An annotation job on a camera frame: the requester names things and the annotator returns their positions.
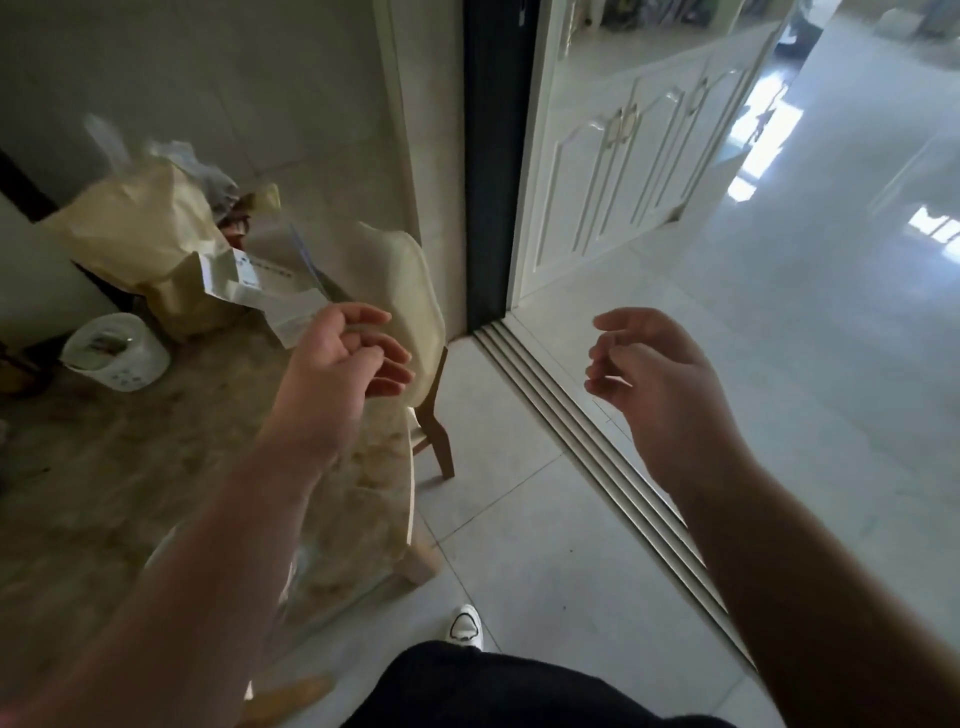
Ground person's left hand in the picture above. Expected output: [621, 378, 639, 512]
[271, 303, 416, 462]

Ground person's right hand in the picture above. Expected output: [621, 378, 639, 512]
[584, 306, 753, 498]

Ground person's right forearm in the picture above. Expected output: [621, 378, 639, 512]
[669, 448, 960, 728]

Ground person's left forearm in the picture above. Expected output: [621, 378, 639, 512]
[0, 431, 335, 728]

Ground beige wooden chair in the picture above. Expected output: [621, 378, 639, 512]
[330, 220, 459, 481]

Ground white paper receipt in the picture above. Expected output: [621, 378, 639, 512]
[196, 247, 332, 351]

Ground metal sliding door track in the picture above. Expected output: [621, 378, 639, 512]
[472, 321, 759, 670]

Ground white cabinet with doors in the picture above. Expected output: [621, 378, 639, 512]
[514, 0, 792, 303]

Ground clear plastic bag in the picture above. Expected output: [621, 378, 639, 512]
[81, 112, 243, 222]

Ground brown paper bag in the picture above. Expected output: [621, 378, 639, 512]
[41, 159, 245, 340]

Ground white round plastic container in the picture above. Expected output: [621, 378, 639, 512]
[60, 312, 171, 393]

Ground wooden table leg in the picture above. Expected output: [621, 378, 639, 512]
[393, 517, 445, 588]

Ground white shoe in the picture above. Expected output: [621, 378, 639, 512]
[445, 603, 486, 653]

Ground black trousers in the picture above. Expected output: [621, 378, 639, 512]
[341, 640, 740, 728]

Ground dark door frame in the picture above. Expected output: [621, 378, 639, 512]
[462, 0, 543, 336]

